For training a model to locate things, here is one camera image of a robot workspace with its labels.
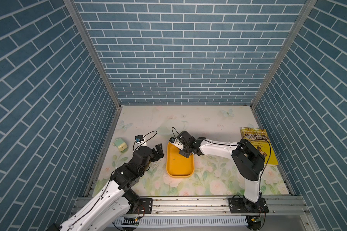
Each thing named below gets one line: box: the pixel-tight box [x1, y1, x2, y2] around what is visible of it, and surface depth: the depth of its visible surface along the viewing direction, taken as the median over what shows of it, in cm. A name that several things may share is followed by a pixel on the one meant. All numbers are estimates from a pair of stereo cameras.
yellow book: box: [240, 127, 279, 166], surface depth 98 cm
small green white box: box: [111, 138, 128, 153], surface depth 92 cm
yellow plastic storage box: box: [166, 141, 195, 179], surface depth 86 cm
